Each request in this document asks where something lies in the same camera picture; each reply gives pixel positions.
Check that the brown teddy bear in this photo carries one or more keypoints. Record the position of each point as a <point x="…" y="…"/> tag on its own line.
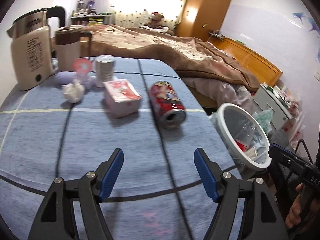
<point x="156" y="21"/>

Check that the cream electric kettle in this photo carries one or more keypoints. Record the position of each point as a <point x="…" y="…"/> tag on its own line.
<point x="30" y="55"/>

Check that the white wall switch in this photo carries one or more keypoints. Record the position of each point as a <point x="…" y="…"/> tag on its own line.
<point x="317" y="75"/>

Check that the blue flower wall decal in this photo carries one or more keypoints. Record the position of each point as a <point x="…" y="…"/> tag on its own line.
<point x="303" y="20"/>

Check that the brown bed blanket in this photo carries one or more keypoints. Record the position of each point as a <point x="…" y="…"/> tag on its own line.
<point x="162" y="47"/>

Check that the pile of small boxes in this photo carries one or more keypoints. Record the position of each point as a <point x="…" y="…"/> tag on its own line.
<point x="287" y="96"/>

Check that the red drink can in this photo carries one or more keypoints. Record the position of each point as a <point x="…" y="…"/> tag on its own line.
<point x="165" y="100"/>

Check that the wooden bed headboard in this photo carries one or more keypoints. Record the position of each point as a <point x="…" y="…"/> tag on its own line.
<point x="255" y="57"/>

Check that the pink plastic lid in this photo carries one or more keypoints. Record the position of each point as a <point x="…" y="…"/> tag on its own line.
<point x="82" y="65"/>

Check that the cluttered desk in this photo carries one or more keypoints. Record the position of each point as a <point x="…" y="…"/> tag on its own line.
<point x="92" y="18"/>

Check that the white tissue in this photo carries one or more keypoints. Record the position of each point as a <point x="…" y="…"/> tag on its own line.
<point x="73" y="92"/>

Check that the blue plaid tablecloth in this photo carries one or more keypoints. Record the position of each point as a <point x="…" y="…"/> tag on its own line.
<point x="87" y="142"/>

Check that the blue heart print curtain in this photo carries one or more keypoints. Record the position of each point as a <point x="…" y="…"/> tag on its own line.
<point x="140" y="17"/>

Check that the white red print plastic bag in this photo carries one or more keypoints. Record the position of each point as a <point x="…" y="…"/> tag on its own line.
<point x="293" y="130"/>

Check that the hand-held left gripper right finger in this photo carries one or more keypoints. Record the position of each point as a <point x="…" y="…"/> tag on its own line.
<point x="206" y="175"/>

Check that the person's right hand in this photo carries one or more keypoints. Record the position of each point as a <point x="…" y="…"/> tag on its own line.
<point x="292" y="212"/>

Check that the pink bed sheet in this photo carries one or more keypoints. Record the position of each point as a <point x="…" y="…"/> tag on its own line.
<point x="220" y="90"/>

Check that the green print plastic bag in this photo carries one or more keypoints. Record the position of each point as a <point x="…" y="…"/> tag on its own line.
<point x="265" y="117"/>

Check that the wooden wardrobe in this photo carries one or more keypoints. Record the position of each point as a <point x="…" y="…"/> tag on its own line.
<point x="207" y="5"/>

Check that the small wall shelf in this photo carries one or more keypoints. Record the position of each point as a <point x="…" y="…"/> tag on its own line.
<point x="216" y="35"/>

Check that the white nightstand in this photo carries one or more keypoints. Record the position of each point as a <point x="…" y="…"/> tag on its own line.
<point x="270" y="102"/>

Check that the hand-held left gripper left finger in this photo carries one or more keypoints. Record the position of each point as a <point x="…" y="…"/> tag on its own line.
<point x="111" y="172"/>

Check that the printed paper cup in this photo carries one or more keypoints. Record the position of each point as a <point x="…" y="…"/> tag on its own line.
<point x="105" y="70"/>

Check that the white rimmed trash bin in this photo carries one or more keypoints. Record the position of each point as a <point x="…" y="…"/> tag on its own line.
<point x="255" y="165"/>

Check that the pink strawberry carton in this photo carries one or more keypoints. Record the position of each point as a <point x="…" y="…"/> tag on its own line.
<point x="120" y="97"/>

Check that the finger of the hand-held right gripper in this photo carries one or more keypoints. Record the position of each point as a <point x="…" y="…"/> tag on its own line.
<point x="282" y="158"/>
<point x="280" y="148"/>

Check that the beige mug with brown band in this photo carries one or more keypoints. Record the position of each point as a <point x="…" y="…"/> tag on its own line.
<point x="67" y="55"/>

